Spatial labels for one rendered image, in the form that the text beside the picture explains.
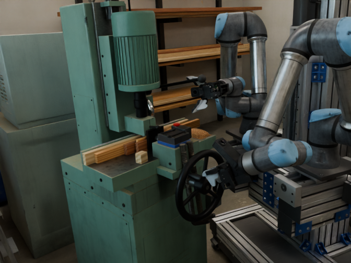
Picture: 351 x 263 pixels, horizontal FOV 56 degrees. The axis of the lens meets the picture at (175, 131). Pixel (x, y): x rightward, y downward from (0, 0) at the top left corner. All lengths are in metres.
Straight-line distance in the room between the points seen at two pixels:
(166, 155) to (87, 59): 0.56
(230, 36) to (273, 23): 3.28
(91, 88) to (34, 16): 2.16
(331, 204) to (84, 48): 1.26
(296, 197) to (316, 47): 0.60
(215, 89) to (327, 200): 0.67
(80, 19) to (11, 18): 2.08
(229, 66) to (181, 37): 2.78
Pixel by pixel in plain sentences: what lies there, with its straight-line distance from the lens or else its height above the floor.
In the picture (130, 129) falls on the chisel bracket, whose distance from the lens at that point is 1.48.
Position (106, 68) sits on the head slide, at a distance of 1.48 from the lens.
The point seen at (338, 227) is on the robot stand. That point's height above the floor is 0.32.
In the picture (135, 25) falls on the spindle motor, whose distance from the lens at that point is 1.32.
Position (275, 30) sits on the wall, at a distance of 4.91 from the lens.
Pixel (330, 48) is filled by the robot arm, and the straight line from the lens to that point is 1.14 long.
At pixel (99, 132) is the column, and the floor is 0.96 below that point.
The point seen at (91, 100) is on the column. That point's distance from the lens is 1.55.
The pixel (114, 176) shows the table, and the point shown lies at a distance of 1.23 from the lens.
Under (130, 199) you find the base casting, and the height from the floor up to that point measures 0.78.
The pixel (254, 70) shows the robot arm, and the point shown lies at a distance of 1.64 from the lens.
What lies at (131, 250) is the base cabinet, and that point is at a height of 0.53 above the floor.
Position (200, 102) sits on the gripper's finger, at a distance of 1.44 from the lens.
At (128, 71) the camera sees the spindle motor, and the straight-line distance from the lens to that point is 1.34.
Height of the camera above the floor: 1.41
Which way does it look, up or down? 18 degrees down
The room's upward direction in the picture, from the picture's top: 3 degrees counter-clockwise
